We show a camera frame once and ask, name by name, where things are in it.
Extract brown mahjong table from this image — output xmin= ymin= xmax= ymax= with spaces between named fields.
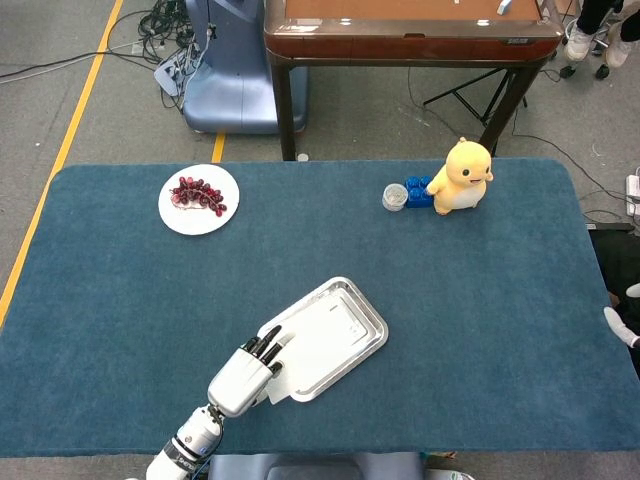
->
xmin=263 ymin=0 xmax=562 ymax=161

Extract black bag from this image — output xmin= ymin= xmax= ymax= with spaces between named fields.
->
xmin=588 ymin=223 xmax=640 ymax=331

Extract stainless steel tray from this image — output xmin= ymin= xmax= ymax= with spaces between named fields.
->
xmin=256 ymin=276 xmax=390 ymax=404

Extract grey power strip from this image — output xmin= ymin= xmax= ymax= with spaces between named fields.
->
xmin=153 ymin=47 xmax=201 ymax=96

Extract yellow plush toy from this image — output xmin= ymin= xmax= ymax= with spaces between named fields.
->
xmin=425 ymin=136 xmax=495 ymax=217

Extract blue machine base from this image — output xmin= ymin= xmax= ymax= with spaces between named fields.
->
xmin=182 ymin=0 xmax=309 ymax=135

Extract white power strip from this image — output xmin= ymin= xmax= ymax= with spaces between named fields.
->
xmin=625 ymin=173 xmax=640 ymax=217

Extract office chair wheel base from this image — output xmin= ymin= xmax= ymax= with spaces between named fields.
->
xmin=558 ymin=19 xmax=617 ymax=80

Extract blue building block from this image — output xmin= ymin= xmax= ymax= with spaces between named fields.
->
xmin=404 ymin=175 xmax=435 ymax=209

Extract white round plate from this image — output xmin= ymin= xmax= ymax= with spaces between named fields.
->
xmin=158 ymin=163 xmax=241 ymax=236

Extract blue table cloth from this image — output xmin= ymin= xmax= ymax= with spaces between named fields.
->
xmin=0 ymin=158 xmax=640 ymax=457

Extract red grape bunch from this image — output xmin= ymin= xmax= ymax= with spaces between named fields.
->
xmin=169 ymin=175 xmax=229 ymax=218

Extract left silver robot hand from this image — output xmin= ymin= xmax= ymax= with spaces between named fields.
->
xmin=207 ymin=324 xmax=295 ymax=419

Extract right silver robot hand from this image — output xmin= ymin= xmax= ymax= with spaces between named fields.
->
xmin=603 ymin=282 xmax=640 ymax=349

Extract white sneaker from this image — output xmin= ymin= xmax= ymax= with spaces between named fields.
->
xmin=604 ymin=33 xmax=634 ymax=69
xmin=564 ymin=25 xmax=597 ymax=62

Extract white paper sheet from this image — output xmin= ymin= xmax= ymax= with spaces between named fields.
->
xmin=264 ymin=294 xmax=374 ymax=406

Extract black cable bundle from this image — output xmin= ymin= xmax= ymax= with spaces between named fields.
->
xmin=137 ymin=0 xmax=211 ymax=109

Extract small clear round jar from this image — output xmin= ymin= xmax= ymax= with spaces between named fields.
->
xmin=382 ymin=183 xmax=409 ymax=212

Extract grey blue robot torso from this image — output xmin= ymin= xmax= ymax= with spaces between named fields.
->
xmin=207 ymin=452 xmax=426 ymax=480

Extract black trouser leg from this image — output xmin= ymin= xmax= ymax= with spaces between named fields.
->
xmin=575 ymin=0 xmax=626 ymax=36

